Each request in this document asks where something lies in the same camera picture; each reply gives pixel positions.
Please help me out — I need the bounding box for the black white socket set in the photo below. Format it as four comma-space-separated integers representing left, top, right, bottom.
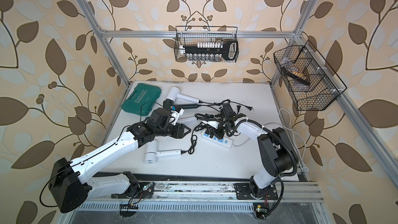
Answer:
175, 39, 239, 62

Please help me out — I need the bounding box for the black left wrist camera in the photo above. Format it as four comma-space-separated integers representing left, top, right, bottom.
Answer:
150, 108, 171, 128

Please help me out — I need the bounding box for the black wire basket right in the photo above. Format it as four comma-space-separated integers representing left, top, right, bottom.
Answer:
273, 40, 347, 111

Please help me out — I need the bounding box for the white blue power strip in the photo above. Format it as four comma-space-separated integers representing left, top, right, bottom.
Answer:
201, 131, 233, 149

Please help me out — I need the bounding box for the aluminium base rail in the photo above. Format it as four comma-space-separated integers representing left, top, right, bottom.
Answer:
78, 180, 324, 215

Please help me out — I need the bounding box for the black green dryer cord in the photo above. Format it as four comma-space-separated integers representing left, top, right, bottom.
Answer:
194, 104, 224, 122

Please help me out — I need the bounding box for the black dryer power cord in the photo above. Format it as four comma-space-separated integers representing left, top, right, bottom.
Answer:
193, 121, 212, 133

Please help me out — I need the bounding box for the black near dryer cord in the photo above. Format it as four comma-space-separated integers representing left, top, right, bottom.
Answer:
181, 131, 198, 155

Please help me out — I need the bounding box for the black far dryer cord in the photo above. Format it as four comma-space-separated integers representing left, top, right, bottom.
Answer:
198, 99, 254, 113

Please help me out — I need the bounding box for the black wire basket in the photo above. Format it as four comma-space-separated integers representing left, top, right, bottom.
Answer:
273, 40, 347, 111
174, 25, 239, 62

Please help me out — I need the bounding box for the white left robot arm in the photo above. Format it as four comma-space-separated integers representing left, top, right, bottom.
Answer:
45, 106, 191, 213

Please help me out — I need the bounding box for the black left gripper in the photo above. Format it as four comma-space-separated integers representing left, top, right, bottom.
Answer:
153, 121, 192, 139

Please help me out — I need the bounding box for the black brush in basket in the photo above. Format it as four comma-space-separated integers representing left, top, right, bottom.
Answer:
282, 66, 311, 86

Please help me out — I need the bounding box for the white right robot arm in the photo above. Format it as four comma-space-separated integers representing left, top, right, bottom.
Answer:
204, 119, 299, 199

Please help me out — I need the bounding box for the black wire basket back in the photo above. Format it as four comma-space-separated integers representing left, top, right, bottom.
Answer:
174, 25, 239, 62

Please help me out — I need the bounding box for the green plastic tool case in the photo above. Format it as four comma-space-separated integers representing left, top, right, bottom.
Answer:
121, 83, 162, 117

